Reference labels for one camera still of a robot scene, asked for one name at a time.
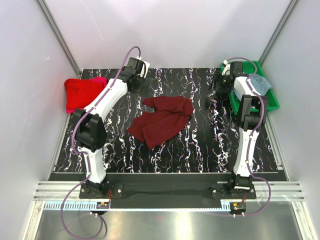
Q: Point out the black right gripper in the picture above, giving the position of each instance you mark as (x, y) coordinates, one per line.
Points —
(218, 77)

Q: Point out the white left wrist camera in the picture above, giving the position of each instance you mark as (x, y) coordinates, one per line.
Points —
(143, 67)

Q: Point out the light blue t-shirt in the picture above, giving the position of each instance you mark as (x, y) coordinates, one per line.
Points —
(261, 84)

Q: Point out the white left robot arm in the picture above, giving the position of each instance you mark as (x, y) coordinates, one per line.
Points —
(89, 135)

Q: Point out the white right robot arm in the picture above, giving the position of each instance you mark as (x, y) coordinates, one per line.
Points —
(250, 118)

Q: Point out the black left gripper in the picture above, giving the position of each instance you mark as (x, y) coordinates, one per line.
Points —
(139, 89)

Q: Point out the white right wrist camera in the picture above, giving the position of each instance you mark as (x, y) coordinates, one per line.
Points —
(227, 66)

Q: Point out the folded pink t-shirt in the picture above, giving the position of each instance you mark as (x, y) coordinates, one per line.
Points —
(98, 80)

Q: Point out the dark red t-shirt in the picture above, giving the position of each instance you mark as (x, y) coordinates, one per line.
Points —
(171, 115)

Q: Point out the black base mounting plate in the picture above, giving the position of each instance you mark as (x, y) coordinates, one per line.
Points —
(122, 190)

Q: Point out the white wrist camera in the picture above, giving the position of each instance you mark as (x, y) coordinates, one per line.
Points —
(143, 67)
(227, 66)

